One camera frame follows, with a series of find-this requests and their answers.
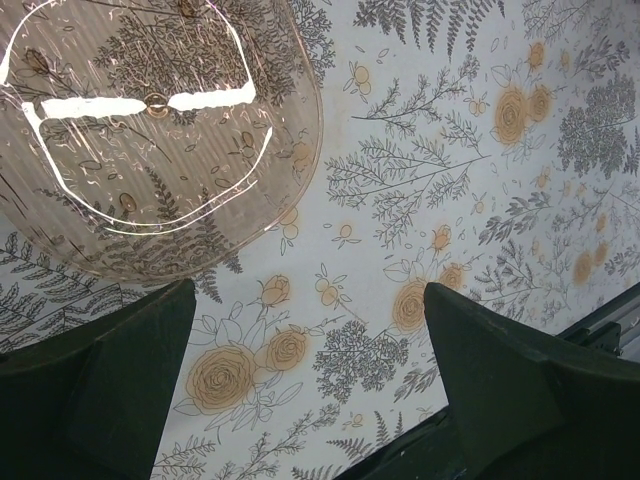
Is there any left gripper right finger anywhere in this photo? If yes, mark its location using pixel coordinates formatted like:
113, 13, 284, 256
424, 283, 639, 479

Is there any clear glass round plate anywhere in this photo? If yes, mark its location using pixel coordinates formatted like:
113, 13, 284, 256
1, 1, 323, 282

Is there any aluminium frame rail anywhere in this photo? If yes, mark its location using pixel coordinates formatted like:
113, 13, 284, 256
557, 283, 639, 362

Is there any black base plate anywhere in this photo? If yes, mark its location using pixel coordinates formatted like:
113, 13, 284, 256
336, 406, 471, 480

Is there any floral table mat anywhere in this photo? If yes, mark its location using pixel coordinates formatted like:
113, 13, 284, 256
1, 1, 639, 479

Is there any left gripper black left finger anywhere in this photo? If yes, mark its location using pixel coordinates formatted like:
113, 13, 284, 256
1, 280, 196, 479

